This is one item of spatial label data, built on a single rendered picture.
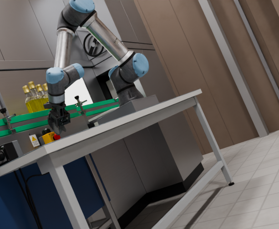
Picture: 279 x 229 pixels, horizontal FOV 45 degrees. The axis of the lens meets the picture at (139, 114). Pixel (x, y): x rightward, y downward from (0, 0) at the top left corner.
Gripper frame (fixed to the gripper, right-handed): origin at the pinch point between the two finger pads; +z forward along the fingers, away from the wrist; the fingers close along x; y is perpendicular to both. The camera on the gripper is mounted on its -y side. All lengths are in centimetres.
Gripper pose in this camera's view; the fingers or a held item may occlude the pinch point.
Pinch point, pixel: (58, 131)
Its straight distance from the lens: 171.7
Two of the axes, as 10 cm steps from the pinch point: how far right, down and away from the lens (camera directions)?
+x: 7.6, -3.2, 5.6
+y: 6.4, 4.7, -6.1
